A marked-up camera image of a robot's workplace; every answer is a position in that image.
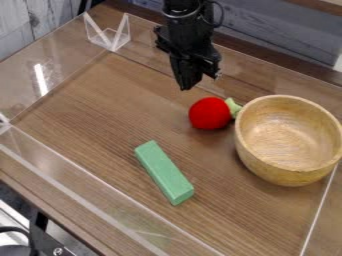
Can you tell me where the grey sofa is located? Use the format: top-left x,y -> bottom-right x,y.
133,0 -> 342,68

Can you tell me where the clear acrylic corner bracket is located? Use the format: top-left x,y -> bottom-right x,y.
83,13 -> 131,52

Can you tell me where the red plush strawberry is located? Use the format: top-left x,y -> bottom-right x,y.
189,97 -> 242,130

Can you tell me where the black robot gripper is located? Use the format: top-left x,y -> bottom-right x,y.
154,9 -> 222,91

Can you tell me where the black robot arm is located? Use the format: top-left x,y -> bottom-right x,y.
154,0 -> 225,91

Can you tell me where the wooden bowl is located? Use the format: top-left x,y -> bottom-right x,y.
236,95 -> 342,187

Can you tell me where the clear acrylic front wall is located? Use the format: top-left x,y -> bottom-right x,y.
0,125 -> 224,256

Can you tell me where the green rectangular block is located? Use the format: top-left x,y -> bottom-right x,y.
135,140 -> 194,206

